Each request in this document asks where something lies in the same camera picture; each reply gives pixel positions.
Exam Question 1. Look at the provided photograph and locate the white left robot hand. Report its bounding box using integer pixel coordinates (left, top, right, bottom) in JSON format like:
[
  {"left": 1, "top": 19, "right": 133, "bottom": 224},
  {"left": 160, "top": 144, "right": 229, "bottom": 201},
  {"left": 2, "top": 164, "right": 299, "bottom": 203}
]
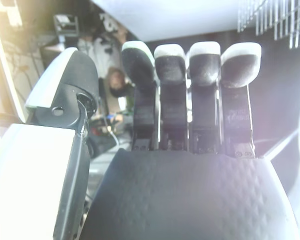
[{"left": 0, "top": 41, "right": 300, "bottom": 240}]

